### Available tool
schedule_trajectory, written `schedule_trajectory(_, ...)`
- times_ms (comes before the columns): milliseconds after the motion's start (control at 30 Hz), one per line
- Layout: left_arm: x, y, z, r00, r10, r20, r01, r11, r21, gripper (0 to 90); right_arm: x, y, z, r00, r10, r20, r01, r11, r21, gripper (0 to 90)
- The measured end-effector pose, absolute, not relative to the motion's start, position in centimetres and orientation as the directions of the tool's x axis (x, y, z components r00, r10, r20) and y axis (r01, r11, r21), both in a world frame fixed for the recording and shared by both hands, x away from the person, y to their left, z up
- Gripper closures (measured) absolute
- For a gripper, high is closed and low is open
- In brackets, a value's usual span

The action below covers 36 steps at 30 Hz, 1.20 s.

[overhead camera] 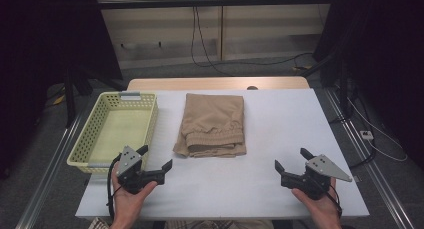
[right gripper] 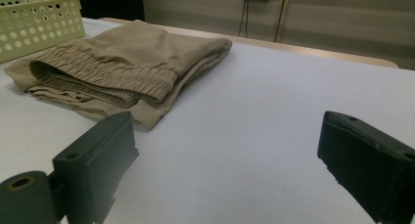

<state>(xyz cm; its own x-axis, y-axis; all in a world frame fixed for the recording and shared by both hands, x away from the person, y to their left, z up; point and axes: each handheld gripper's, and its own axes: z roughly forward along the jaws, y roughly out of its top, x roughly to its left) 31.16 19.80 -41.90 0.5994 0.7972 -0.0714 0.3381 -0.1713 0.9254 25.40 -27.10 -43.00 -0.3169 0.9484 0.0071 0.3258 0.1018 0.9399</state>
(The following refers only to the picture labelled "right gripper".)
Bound khaki pants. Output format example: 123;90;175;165
3;19;233;132

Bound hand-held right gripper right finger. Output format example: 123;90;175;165
317;110;415;224

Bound pale green perforated basket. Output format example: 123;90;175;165
0;0;86;65

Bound thin black cable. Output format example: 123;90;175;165
237;0;247;38
245;0;252;39

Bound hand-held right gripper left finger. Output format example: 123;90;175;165
52;111;140;224

